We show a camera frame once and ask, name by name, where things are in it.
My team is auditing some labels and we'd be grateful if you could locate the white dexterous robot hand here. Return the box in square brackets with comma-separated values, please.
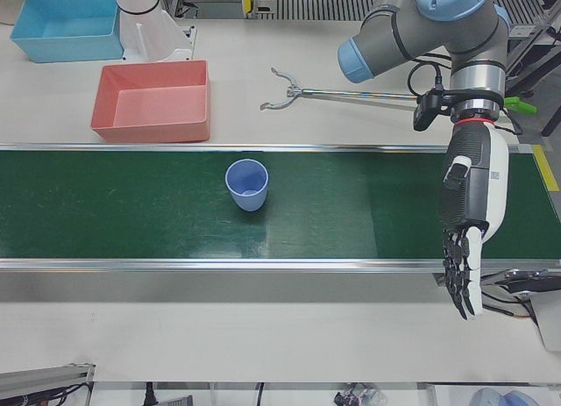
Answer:
[437, 118, 511, 323]

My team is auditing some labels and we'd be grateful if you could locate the blue plastic cup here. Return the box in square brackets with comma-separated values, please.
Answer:
[224, 159, 269, 213]

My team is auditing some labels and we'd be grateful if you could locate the pink plastic box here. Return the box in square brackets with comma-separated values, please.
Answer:
[89, 59, 211, 144]

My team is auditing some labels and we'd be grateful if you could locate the blue plastic box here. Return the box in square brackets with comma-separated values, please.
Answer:
[9, 0, 124, 64]

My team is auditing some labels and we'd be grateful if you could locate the grey flat panel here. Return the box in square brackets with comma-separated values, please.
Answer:
[528, 290, 561, 353]

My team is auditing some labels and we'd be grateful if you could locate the metal reacher grabber tool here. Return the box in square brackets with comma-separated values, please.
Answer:
[259, 66, 538, 116]

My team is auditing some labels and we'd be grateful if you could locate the green belt conveyor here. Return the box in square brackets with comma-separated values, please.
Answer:
[0, 143, 561, 278]

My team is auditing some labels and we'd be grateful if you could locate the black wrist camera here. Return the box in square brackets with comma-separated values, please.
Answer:
[412, 89, 452, 132]

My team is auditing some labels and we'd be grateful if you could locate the black device with cables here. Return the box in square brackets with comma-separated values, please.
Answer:
[433, 267, 561, 320]

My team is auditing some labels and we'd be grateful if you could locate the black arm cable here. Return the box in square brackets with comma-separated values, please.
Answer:
[406, 50, 452, 101]

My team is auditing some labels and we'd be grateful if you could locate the white column pedestal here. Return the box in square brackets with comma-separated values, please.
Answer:
[108, 0, 196, 64]

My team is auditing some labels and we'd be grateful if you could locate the aluminium profile post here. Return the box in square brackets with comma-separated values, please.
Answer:
[0, 360, 96, 406]

